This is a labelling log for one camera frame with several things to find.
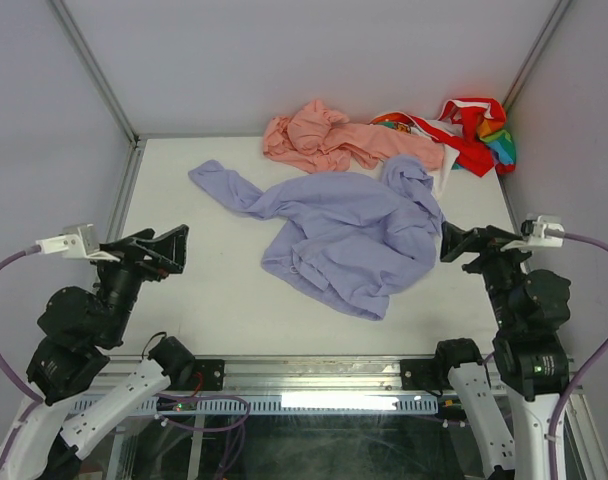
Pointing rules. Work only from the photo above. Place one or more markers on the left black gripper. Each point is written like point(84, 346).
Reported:
point(169, 252)

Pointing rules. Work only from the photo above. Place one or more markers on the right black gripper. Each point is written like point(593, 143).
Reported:
point(455, 239)

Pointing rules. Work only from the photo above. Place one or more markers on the lavender zip jacket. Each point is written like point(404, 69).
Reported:
point(349, 241)

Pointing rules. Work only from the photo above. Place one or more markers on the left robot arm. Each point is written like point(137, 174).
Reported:
point(79, 327)

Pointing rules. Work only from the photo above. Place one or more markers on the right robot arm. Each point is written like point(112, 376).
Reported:
point(529, 308)

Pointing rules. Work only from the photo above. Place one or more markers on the red white colourful garment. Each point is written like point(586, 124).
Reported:
point(469, 133)

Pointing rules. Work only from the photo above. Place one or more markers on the small electronics board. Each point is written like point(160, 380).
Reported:
point(167, 404)

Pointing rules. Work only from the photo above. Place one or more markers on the pink garment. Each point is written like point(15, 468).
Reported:
point(320, 139)

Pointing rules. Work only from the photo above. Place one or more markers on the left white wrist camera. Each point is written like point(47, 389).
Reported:
point(76, 242)

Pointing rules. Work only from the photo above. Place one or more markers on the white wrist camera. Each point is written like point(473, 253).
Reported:
point(76, 242)
point(538, 232)

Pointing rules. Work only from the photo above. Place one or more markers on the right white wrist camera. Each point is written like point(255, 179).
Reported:
point(538, 232)

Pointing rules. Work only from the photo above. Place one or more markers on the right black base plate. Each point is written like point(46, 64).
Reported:
point(420, 374)

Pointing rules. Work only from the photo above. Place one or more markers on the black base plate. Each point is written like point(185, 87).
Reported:
point(420, 374)
point(206, 375)

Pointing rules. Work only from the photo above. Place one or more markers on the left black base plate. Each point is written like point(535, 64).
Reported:
point(206, 375)

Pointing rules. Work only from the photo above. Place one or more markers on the aluminium mounting rail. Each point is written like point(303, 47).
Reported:
point(272, 375)

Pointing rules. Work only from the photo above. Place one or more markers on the blue slotted cable duct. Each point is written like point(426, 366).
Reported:
point(300, 403)

